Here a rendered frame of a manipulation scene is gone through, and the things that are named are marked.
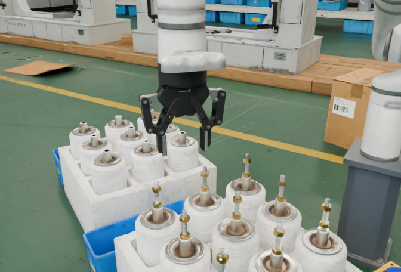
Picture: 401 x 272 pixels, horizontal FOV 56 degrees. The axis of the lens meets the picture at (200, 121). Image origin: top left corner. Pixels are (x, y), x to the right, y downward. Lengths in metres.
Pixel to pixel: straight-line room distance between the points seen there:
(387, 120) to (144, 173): 0.65
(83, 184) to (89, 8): 2.78
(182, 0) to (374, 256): 0.87
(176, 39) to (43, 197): 1.02
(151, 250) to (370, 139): 0.59
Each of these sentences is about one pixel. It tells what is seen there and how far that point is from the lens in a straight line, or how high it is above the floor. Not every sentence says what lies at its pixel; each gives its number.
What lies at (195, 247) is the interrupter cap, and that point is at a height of 0.25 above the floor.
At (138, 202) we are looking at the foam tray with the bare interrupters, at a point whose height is 0.14.
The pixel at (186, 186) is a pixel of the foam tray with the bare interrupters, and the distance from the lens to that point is 1.14.
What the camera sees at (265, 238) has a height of 0.20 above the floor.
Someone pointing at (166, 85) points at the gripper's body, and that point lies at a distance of 0.57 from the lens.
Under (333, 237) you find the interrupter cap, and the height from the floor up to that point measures 0.25.
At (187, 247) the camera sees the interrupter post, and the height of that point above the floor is 0.27.
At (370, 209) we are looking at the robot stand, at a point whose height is 0.17.
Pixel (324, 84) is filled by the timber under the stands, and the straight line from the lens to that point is 2.52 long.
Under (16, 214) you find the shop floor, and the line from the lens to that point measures 1.41.
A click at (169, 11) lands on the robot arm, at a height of 0.69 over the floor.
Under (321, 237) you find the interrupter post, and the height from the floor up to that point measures 0.27.
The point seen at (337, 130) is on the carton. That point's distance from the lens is 1.81.
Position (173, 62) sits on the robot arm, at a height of 0.63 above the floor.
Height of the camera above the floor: 0.74
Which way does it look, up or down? 22 degrees down
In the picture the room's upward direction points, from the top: straight up
